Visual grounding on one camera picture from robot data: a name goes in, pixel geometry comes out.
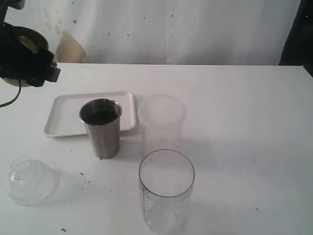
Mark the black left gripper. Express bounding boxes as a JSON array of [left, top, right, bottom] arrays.
[[0, 23, 61, 88]]

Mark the brown wooden cup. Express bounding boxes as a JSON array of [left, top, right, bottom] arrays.
[[2, 23, 49, 88]]

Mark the stainless steel cup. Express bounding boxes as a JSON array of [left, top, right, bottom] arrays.
[[79, 98, 122, 159]]

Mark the clear dome lid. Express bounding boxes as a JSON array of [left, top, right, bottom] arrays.
[[7, 157, 55, 206]]

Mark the clear plastic shaker tumbler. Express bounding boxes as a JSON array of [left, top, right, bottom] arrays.
[[138, 149, 195, 235]]

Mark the white rectangular tray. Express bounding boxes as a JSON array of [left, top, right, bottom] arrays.
[[44, 91, 136, 137]]

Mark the white backdrop sheet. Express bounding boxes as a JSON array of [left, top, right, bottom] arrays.
[[5, 0, 300, 65]]

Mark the translucent plastic container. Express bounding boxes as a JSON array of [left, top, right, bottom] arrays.
[[138, 94, 186, 157]]

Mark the dark curtain at right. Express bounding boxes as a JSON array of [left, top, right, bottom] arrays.
[[279, 0, 313, 75]]

